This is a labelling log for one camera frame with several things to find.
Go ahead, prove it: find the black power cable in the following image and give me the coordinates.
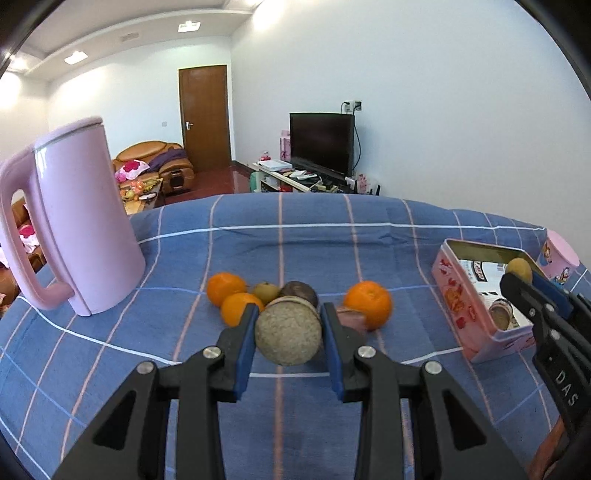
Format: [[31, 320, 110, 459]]
[[352, 112, 362, 177]]

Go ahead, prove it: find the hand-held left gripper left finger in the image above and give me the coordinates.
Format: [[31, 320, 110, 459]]
[[51, 304, 260, 480]]

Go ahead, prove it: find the dark pink block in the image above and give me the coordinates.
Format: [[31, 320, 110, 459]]
[[337, 305, 369, 332]]

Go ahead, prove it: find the blue checked tablecloth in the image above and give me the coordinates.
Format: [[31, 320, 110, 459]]
[[0, 193, 591, 480]]

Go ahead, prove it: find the person's right forearm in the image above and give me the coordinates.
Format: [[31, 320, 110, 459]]
[[529, 415, 571, 480]]

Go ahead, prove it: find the orange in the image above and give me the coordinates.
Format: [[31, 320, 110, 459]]
[[221, 292, 265, 328], [344, 281, 393, 330], [207, 272, 249, 308]]

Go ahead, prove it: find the dark purple passion fruit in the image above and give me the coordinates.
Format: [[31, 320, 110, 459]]
[[279, 281, 318, 308]]

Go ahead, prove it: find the rough brown round fruit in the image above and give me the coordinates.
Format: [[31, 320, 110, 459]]
[[265, 295, 320, 319]]

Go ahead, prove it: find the orange-brown leather sofa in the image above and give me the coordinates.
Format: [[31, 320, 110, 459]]
[[113, 141, 195, 198]]

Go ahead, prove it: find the purple cloth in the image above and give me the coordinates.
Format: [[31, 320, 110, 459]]
[[148, 148, 185, 172]]

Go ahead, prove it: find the small green-brown kiwi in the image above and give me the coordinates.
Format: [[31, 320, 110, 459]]
[[252, 281, 281, 301]]

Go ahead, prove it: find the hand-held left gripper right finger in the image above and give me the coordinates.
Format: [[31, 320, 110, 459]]
[[320, 302, 529, 480]]

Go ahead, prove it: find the small yellow fruit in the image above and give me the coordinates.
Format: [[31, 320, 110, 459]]
[[506, 257, 533, 283]]

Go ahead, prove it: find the pink cartoon cup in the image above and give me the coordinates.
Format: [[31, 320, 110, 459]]
[[538, 229, 581, 285]]

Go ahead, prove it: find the assorted fruit pile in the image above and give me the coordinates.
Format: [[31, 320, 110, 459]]
[[121, 180, 160, 200]]

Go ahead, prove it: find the wooden coffee table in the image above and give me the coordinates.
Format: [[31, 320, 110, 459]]
[[121, 178, 164, 216]]

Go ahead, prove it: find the black flat television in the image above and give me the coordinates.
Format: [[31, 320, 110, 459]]
[[289, 112, 355, 177]]

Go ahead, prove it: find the brown wooden door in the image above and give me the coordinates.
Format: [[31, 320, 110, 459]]
[[178, 65, 232, 175]]

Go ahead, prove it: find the pink electric kettle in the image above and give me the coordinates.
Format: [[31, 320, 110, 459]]
[[0, 117, 147, 317]]

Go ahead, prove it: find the pink printed tin box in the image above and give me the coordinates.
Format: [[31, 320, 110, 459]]
[[433, 239, 549, 363]]

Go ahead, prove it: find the rough grey-tan round fruit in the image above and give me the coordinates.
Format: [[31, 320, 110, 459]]
[[255, 302, 322, 367]]

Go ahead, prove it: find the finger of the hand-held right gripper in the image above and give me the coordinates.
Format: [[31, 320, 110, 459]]
[[530, 272, 577, 320], [500, 272, 578, 342]]

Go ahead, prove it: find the white television stand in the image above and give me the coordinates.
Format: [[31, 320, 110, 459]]
[[252, 161, 370, 195]]

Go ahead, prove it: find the pink flowered cushion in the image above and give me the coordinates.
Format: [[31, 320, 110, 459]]
[[115, 159, 151, 184]]

